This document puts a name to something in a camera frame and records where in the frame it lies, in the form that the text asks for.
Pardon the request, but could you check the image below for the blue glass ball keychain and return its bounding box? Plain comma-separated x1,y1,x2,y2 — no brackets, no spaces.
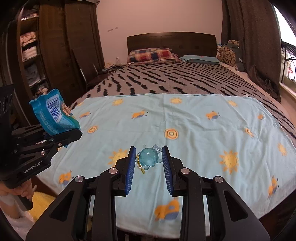
136,145,162,174

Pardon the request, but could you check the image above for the blue snack packet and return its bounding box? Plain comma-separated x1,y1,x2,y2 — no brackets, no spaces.
29,88,82,147

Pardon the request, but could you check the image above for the left hand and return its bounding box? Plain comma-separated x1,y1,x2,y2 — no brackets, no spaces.
0,179,34,201

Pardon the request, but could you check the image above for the yellow fluffy rug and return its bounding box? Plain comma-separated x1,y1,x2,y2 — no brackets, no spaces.
28,191,93,232

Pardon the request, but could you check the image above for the black white patterned bedspread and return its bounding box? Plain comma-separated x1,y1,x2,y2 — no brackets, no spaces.
70,62,295,142

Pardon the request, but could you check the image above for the light blue patterned sheet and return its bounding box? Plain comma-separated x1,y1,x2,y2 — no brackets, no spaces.
38,94,295,238

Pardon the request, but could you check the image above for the dark bedside table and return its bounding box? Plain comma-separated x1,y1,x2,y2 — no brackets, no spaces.
87,66,121,88

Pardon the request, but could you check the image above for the plaid pillow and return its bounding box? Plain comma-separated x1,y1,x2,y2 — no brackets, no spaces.
127,47,180,65

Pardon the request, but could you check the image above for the teal pillow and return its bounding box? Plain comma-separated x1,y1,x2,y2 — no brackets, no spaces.
180,55,220,64

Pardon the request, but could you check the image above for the dark wooden wardrobe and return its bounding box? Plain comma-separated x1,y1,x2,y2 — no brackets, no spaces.
1,1,105,128

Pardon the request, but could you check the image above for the dark wooden headboard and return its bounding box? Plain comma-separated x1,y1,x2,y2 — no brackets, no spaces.
127,32,217,57

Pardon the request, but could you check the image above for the brown patterned cushion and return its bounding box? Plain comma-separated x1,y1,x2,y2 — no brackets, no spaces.
217,40,244,72

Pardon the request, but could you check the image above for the dark brown curtain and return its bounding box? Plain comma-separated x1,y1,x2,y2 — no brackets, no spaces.
221,1,281,101

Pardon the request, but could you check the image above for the black metal rack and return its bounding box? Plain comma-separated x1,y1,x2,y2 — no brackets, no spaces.
281,40,296,83

